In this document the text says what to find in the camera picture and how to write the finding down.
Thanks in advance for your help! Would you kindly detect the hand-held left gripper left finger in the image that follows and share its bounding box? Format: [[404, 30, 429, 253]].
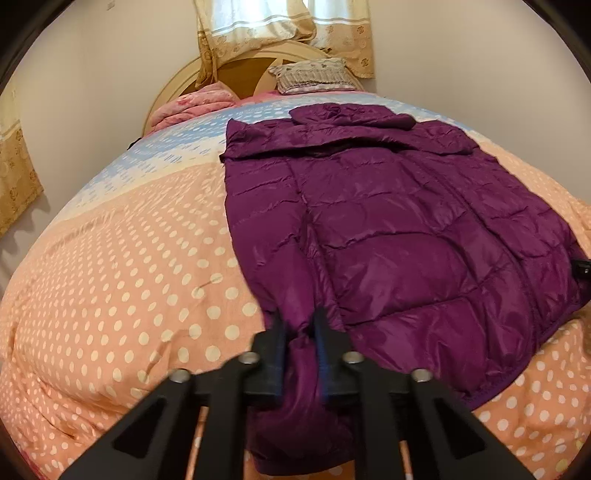
[[60, 311, 287, 480]]

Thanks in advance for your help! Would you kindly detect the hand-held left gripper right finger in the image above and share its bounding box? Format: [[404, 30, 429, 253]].
[[314, 307, 509, 480]]

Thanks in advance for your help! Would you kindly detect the purple puffer jacket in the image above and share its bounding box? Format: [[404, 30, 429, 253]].
[[219, 104, 591, 476]]

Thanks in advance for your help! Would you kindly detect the bed with polka-dot quilt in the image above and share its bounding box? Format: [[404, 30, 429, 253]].
[[0, 90, 591, 480]]

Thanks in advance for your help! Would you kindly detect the pink bed sheet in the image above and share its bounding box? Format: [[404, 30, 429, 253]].
[[240, 90, 370, 106]]

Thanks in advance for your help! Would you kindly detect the pink folded blanket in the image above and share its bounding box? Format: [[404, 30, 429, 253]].
[[150, 83, 241, 132]]

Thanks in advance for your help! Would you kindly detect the striped pillow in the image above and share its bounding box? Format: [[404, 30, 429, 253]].
[[269, 58, 361, 95]]

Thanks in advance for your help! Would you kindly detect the cream wooden headboard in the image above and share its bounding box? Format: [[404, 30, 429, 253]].
[[142, 39, 338, 137]]

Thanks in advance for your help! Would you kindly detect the wide yellow floral curtain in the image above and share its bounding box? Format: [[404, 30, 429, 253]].
[[0, 117, 44, 238]]

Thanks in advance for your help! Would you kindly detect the narrow yellow floral curtain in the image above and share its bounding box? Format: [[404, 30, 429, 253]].
[[193, 0, 376, 90]]

